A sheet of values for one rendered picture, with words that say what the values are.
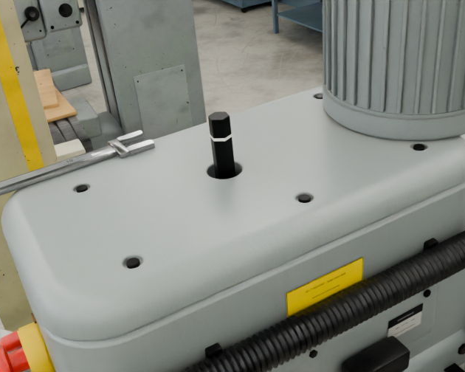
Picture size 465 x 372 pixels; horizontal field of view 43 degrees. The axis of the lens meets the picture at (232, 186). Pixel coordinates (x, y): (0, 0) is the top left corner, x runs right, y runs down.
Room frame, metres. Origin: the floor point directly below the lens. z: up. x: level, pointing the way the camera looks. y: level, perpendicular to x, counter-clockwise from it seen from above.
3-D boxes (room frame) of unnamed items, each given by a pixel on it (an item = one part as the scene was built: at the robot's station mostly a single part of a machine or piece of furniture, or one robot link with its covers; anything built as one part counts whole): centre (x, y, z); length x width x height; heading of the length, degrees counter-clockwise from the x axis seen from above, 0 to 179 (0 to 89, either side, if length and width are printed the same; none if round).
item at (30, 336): (0.42, 0.21, 1.76); 0.06 x 0.02 x 0.06; 26
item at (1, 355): (0.41, 0.23, 1.76); 0.04 x 0.03 x 0.04; 26
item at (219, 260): (0.53, -0.01, 1.81); 0.47 x 0.26 x 0.16; 116
